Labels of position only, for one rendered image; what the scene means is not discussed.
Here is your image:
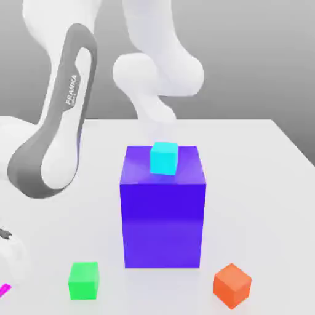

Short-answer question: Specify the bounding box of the small orange cube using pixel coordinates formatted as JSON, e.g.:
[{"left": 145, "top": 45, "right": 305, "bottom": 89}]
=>
[{"left": 212, "top": 263, "right": 253, "bottom": 310}]

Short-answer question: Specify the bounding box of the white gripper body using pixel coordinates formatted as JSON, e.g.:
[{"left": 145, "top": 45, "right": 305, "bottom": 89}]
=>
[{"left": 0, "top": 228, "right": 32, "bottom": 284}]

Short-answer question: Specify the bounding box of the small cyan cube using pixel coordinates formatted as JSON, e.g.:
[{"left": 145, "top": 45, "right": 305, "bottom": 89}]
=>
[{"left": 149, "top": 141, "right": 179, "bottom": 176}]

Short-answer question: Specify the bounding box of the small green cube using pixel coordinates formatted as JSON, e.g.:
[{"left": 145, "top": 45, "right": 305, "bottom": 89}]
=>
[{"left": 68, "top": 261, "right": 100, "bottom": 301}]

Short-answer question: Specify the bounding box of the large blue box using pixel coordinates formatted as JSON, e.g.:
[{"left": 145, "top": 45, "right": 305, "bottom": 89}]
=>
[{"left": 119, "top": 145, "right": 207, "bottom": 269}]

